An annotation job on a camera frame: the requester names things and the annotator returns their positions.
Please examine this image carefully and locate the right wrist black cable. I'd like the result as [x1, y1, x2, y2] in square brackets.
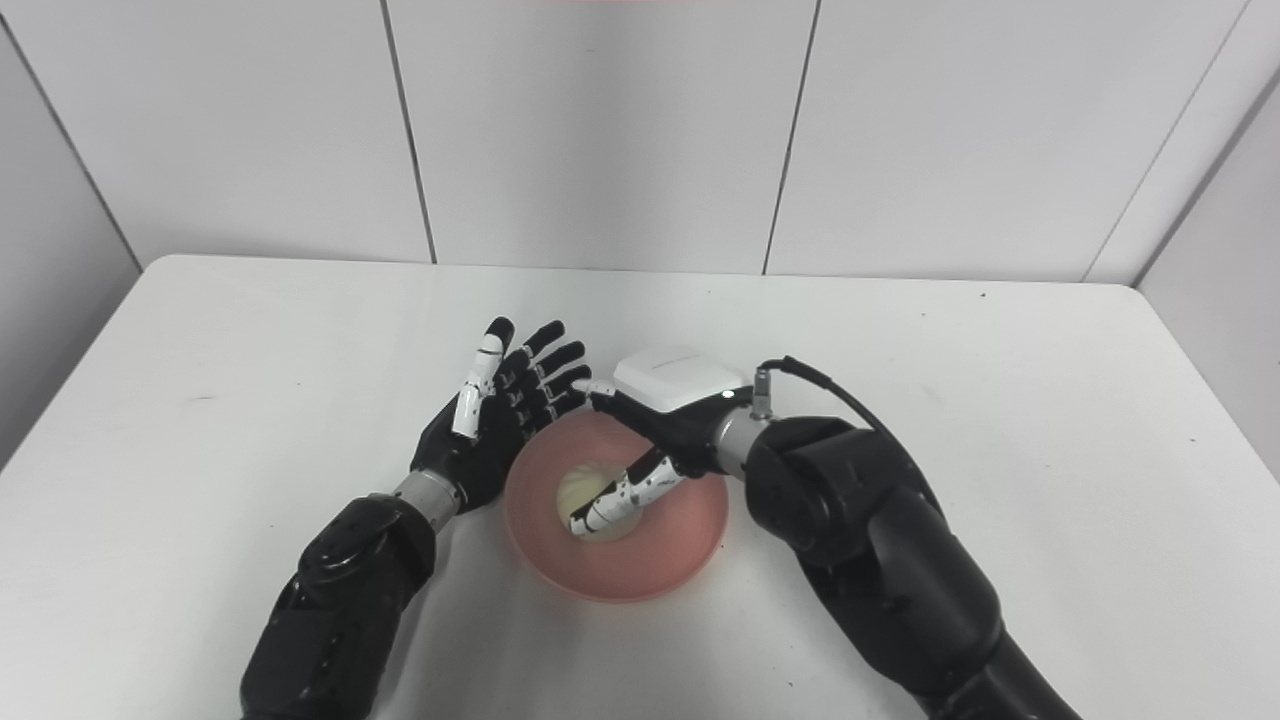
[752, 355, 941, 501]

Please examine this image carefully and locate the white steamed bun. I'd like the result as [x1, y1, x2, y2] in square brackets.
[555, 462, 651, 544]

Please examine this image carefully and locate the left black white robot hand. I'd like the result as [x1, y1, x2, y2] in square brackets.
[410, 317, 593, 516]

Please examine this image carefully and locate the pink round plate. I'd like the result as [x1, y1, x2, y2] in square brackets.
[503, 410, 730, 603]

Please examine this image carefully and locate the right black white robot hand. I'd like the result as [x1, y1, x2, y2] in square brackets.
[568, 347, 756, 536]

